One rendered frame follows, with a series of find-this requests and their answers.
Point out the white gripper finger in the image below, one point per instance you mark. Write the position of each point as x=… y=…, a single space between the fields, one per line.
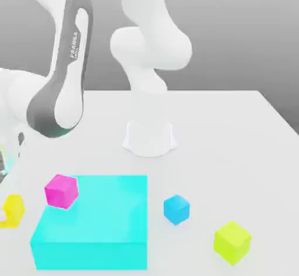
x=2 y=214

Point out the small yellow cube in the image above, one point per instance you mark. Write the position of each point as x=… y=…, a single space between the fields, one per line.
x=14 y=210

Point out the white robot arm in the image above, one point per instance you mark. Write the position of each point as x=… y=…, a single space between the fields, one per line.
x=144 y=47

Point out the small magenta cube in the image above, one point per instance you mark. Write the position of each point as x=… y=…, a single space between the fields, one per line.
x=61 y=192

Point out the small blue cube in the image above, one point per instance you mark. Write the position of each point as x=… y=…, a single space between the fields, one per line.
x=176 y=209

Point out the small lime cube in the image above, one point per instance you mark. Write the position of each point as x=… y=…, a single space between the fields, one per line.
x=232 y=243

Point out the large cyan box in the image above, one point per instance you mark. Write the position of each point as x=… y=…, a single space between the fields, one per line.
x=98 y=229

